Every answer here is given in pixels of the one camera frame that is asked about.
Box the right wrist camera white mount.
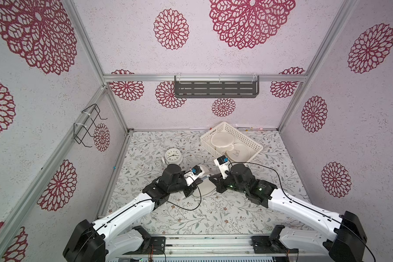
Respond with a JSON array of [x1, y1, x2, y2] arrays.
[[214, 155, 230, 179]]

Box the flat white mesh bag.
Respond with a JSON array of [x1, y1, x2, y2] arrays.
[[226, 143, 251, 162]]

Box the white round alarm clock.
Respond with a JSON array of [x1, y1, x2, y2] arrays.
[[162, 148, 183, 165]]

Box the white mesh bag blue trim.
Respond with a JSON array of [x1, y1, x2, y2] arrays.
[[193, 164, 216, 198]]

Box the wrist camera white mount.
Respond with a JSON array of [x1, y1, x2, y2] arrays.
[[214, 155, 230, 179], [184, 164, 210, 186]]

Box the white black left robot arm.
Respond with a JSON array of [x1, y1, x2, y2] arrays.
[[63, 164, 209, 262]]

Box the black wire wall rack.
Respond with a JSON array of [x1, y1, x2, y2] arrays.
[[73, 103, 107, 148]]

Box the dark grey wall shelf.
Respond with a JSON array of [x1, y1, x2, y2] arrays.
[[174, 76, 259, 99]]

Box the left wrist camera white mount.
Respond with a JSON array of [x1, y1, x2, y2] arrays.
[[184, 164, 210, 186]]

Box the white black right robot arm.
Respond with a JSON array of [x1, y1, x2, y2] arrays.
[[210, 156, 368, 262]]

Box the white perforated plastic basket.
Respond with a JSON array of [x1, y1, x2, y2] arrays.
[[200, 122, 264, 162]]

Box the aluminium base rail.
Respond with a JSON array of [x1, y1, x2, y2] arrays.
[[114, 235, 332, 262]]

